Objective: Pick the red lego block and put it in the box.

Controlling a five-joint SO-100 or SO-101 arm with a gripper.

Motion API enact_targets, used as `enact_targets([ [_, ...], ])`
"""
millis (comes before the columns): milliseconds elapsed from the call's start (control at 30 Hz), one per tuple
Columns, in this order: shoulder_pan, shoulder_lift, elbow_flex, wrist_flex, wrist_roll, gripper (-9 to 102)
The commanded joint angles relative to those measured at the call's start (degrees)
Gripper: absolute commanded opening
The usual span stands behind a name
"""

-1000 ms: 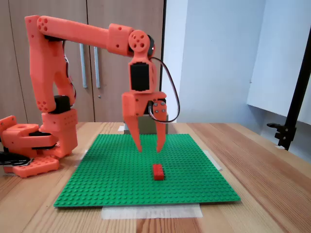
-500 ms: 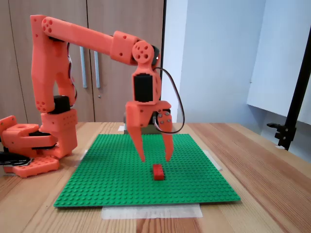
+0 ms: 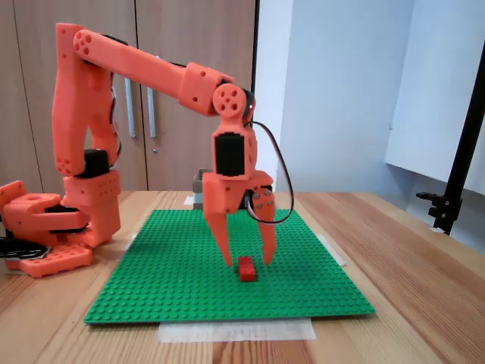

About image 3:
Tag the red lego block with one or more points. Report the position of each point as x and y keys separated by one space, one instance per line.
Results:
x=247 y=271

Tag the brown cardboard box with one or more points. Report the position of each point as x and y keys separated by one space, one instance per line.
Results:
x=198 y=189

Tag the small tape patch by box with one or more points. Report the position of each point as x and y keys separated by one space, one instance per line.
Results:
x=188 y=201

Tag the green lego baseplate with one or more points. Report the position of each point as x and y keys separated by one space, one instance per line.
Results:
x=170 y=284

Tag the long narrow translucent tape strip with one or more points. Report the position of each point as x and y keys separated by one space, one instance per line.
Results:
x=335 y=252

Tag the wide translucent tape strip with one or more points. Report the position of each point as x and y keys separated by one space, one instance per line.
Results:
x=235 y=330

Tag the short translucent tape strip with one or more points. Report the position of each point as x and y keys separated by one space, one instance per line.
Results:
x=125 y=250

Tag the brown wooden cabinet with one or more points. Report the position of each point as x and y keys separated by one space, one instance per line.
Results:
x=189 y=30

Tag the small white tape piece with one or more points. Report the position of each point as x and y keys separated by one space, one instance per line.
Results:
x=437 y=230

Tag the black stand pole with clamp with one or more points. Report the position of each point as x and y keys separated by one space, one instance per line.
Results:
x=460 y=163

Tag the white wall panel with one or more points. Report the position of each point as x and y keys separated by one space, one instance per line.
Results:
x=424 y=95

